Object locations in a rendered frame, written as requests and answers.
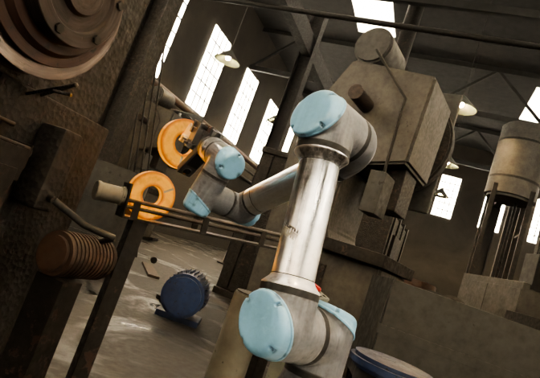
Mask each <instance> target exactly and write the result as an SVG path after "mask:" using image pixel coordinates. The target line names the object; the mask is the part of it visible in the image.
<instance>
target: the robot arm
mask: <svg viewBox="0 0 540 378"><path fill-rule="evenodd" d="M196 127H197V128H196ZM290 127H291V129H292V131H293V133H294V134H295V135H296V136H297V143H296V146H295V150H294V153H295V155H296V156H297V157H298V159H299V163H298V164H296V165H294V166H291V167H289V168H288V169H286V170H284V171H282V172H280V173H279V174H277V175H274V176H272V177H271V178H269V179H266V180H264V181H263V182H261V183H258V184H256V185H255V186H253V187H250V188H248V189H247V190H245V191H242V192H240V193H237V192H235V191H233V190H230V189H228V188H226V187H225V186H226V185H227V183H228V182H229V180H230V179H236V178H237V177H239V176H241V174H242V173H243V170H244V167H245V161H244V158H243V155H242V154H241V153H240V152H239V151H238V150H237V149H235V148H234V147H232V146H229V145H228V144H227V143H226V142H224V141H222V140H223V137H224V135H223V134H222V133H220V132H219V131H218V130H216V129H215V128H214V127H211V126H209V125H207V124H205V123H203V122H201V121H197V120H196V119H195V120H194V123H193V125H192V123H190V124H189V125H188V127H187V128H186V131H185V132H184V133H183V134H182V135H181V137H180V138H179V141H180V142H182V143H184V144H185V145H184V146H186V147H188V148H189V149H191V150H192V151H191V152H190V153H189V154H188V155H187V156H186V157H185V158H184V159H183V160H182V161H181V162H180V163H179V165H178V166H177V172H178V173H181V174H183V175H185V176H188V177H190V176H191V175H192V174H193V173H194V172H195V171H197V170H198V169H199V168H200V167H201V166H202V165H203V164H204V163H205V165H204V167H203V168H202V170H201V171H200V173H199V175H198V177H197V179H196V180H195V181H194V183H193V185H192V186H191V188H190V189H189V191H188V193H187V195H186V197H185V199H184V200H183V205H184V206H185V208H187V209H188V210H189V211H190V212H193V213H194V214H195V215H197V216H200V217H207V216H208V214H209V213H211V212H214V213H215V214H217V215H219V216H223V217H225V218H227V219H229V220H232V221H234V222H235V223H236V224H241V225H243V226H247V227H249V226H252V225H254V224H255V223H256V221H258V219H259V218H260V214H261V213H263V212H266V211H268V210H270V209H272V208H274V207H276V206H279V205H281V204H283V203H285V202H287V201H289V202H288V208H287V211H286V215H285V218H284V224H283V228H282V231H281V234H280V240H279V244H278V247H277V250H276V256H275V260H274V263H273V267H272V272H271V273H270V274H269V275H268V276H267V277H264V278H263V279H261V282H260V288H259V289H258V290H255V291H253V292H251V293H250V294H249V298H245V300H244V301H243V304H242V306H241V309H240V312H239V333H240V337H241V338H242V339H243V344H244V346H245V347H246V348H247V349H248V350H249V351H250V352H251V353H252V354H253V355H255V356H258V357H260V358H264V359H266V360H268V361H272V362H278V361H279V362H284V363H285V365H284V369H283V371H282V373H281V374H280V375H279V376H278V378H342V375H343V372H344V369H345V366H346V361H347V359H348V356H349V353H350V349H351V345H352V342H353V341H354V339H355V331H356V327H357V321H356V319H355V318H354V317H353V316H352V315H351V314H349V313H347V312H345V311H344V310H342V309H339V308H337V307H336V306H333V305H331V304H329V303H327V302H324V301H322V300H320V299H319V298H320V294H319V292H318V290H317V288H316V286H315V284H314V283H315V279H316V276H317V269H318V265H319V261H320V257H321V250H322V247H323V243H324V239H325V233H326V229H327V225H328V221H329V214H330V211H331V207H332V203H333V197H334V192H335V189H336V185H337V182H341V181H343V180H345V179H348V178H350V177H352V176H353V175H356V174H357V173H358V172H360V171H361V170H362V169H364V168H365V167H366V166H367V165H368V164H369V163H370V161H371V159H372V158H373V157H374V154H375V151H376V148H377V136H376V133H375V131H374V128H373V126H372V125H371V124H370V123H369V122H368V121H367V120H366V119H364V118H363V117H362V116H361V115H360V114H359V113H358V112H356V111H355V110H354V109H353V108H352V107H351V106H350V105H348V104H347V103H346V101H345V99H343V98H342V97H340V96H338V95H337V94H336V93H334V92H332V91H329V90H321V91H317V92H314V93H312V94H310V95H308V96H307V97H306V98H305V99H304V100H303V101H301V102H300V103H299V104H298V106H297V107H296V108H295V109H294V111H293V113H292V116H291V120H290Z"/></svg>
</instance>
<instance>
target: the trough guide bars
mask: <svg viewBox="0 0 540 378"><path fill-rule="evenodd" d="M129 202H130V203H133V206H132V205H127V208H126V211H125V214H126V215H130V213H131V215H130V219H131V220H135V221H137V217H138V214H139V212H146V213H150V214H154V215H158V216H164V217H168V218H172V219H176V220H182V221H186V222H190V223H192V226H191V228H193V229H198V225H199V224H200V225H202V227H201V230H200V234H201V235H204V236H205V235H206V233H207V228H208V227H212V228H218V229H222V230H226V231H229V232H236V233H240V234H244V235H248V236H249V238H248V240H249V241H254V239H255V237H258V238H260V241H259V244H258V245H259V246H258V247H262V248H263V247H264V242H265V240H272V241H276V242H279V240H280V238H277V237H273V236H278V237H280V234H281V233H278V232H272V231H268V230H265V229H262V228H255V227H252V226H249V227H247V226H243V225H241V224H236V223H235V222H231V221H228V220H221V219H218V218H214V217H210V216H207V217H200V216H197V215H195V214H194V213H193V212H188V211H184V210H181V209H177V208H173V207H172V208H170V207H164V206H160V205H157V204H153V203H151V202H146V201H144V202H143V201H140V200H136V199H129ZM141 205H144V206H147V207H154V208H157V209H161V210H165V211H168V212H175V213H178V214H182V215H185V216H192V217H194V219H193V218H189V217H185V216H179V215H175V214H172V213H164V212H157V211H153V210H149V209H146V208H142V207H141ZM129 209H132V212H131V211H130V210H129ZM200 219H203V220H200ZM210 221H213V222H216V223H221V224H226V225H231V226H234V227H237V228H232V227H228V226H224V225H221V224H214V223H211V222H210ZM238 228H244V229H247V230H251V231H250V232H249V231H245V230H242V229H238ZM256 232H261V234H259V233H256ZM267 234H268V235H273V236H267Z"/></svg>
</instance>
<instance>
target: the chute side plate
mask: <svg viewBox="0 0 540 378"><path fill-rule="evenodd" d="M30 152H31V151H30V150H26V149H24V148H22V147H19V146H16V145H14V144H11V143H9V142H5V141H3V140H1V139H0V163H3V164H6V165H8V166H12V167H15V168H18V170H17V172H16V174H15V177H14V179H13V180H15V181H18V178H19V176H20V175H21V172H22V170H23V168H24V165H25V163H26V161H27V158H28V156H29V154H30Z"/></svg>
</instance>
